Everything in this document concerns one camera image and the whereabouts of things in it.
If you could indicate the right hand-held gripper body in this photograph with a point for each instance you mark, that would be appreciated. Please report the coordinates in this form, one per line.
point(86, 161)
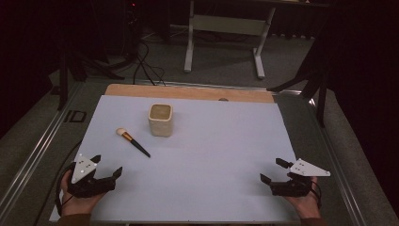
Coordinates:
point(306, 169)

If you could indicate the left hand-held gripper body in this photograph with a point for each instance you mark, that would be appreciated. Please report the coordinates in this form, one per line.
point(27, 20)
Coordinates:
point(82, 168)

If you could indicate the beige square cup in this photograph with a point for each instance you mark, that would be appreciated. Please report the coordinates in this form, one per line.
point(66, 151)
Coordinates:
point(161, 124)

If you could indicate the person's right hand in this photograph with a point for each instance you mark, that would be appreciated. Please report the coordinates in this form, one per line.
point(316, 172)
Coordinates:
point(307, 205)

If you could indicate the person's left hand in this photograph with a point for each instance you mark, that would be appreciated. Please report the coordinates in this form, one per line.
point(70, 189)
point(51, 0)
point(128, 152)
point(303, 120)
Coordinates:
point(76, 205)

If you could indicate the black stand legs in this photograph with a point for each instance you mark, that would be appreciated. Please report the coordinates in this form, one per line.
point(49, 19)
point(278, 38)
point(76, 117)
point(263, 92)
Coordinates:
point(321, 94)

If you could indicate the black tripod stand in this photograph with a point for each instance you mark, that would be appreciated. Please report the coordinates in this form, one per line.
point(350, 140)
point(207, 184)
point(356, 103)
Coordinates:
point(64, 78)

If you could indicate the dark equipment tower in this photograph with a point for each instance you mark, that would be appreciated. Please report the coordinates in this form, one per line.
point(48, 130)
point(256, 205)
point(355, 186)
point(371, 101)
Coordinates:
point(133, 28)

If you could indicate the white metal stand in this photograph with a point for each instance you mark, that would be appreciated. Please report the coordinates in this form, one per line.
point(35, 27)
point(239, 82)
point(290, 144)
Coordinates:
point(229, 25)

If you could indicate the metal floor rail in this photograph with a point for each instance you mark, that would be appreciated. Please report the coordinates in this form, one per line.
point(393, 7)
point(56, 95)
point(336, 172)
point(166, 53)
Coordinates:
point(342, 175)
point(204, 84)
point(34, 153)

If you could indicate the black floor socket frame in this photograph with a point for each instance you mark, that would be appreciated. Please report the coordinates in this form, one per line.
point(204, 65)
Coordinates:
point(75, 116)

